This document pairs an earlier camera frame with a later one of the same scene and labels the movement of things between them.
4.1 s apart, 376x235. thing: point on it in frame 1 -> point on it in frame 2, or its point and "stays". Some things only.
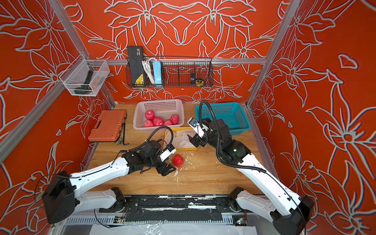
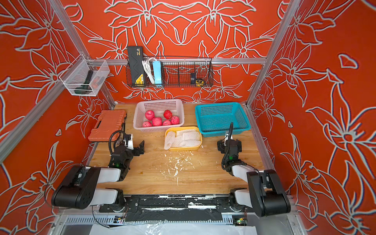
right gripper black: (198, 139) -> (221, 146)
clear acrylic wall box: (85, 77) stays
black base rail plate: (173, 208) stays
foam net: (181, 138) -> (172, 140)
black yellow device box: (136, 66) stays
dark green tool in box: (84, 88) stays
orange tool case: (109, 127) stays
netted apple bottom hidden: (177, 161) -> (167, 114)
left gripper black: (162, 170) -> (140, 150)
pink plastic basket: (163, 109) stays
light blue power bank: (157, 72) stays
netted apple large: (150, 114) stays
